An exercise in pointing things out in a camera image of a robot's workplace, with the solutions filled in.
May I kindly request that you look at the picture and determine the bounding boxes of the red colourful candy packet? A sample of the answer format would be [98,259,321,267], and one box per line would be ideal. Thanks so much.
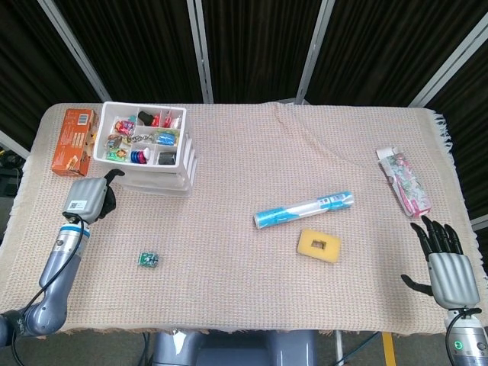
[113,117,137,135]

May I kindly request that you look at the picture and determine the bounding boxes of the beige woven tablecloth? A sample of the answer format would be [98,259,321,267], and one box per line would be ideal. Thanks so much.
[0,101,488,339]

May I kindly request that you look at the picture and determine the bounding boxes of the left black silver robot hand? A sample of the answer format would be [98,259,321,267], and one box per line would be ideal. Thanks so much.
[63,169,126,224]

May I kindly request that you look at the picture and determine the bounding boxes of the yellow sponge with rectangular hole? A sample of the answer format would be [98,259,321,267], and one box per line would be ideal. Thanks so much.
[296,228,342,265]

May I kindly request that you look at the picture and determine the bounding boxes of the pink floral packet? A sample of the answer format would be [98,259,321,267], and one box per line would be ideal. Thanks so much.
[376,147,434,219]

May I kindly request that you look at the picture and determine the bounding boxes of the black pleated screen panel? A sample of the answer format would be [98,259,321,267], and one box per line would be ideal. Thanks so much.
[0,0,98,153]
[53,0,205,104]
[307,0,488,106]
[419,37,488,222]
[201,0,325,104]

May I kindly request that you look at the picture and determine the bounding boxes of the blue cable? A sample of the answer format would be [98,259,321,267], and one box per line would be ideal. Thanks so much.
[342,331,382,363]

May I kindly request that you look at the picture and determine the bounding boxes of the grey screen post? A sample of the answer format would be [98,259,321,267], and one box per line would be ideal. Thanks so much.
[37,0,112,103]
[185,0,215,104]
[0,130,31,160]
[295,0,337,105]
[406,21,488,109]

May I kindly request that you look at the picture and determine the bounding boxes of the red item in clear packet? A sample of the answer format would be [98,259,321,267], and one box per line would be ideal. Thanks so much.
[162,110,183,130]

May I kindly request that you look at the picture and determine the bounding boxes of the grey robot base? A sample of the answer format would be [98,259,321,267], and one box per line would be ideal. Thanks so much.
[152,329,318,366]

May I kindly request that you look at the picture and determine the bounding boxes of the white table leg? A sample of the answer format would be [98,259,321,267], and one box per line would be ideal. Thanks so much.
[334,330,345,366]

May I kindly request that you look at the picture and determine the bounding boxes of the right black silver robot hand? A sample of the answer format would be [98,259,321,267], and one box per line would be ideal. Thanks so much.
[400,216,481,309]

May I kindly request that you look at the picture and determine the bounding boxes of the white organizer tray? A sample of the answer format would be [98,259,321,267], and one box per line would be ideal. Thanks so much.
[93,101,200,198]

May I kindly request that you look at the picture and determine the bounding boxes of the blue white film roll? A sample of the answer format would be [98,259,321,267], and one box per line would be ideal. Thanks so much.
[253,189,355,231]

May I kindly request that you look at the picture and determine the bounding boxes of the orange cardboard box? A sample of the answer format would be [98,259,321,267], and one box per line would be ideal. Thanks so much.
[51,108,101,178]

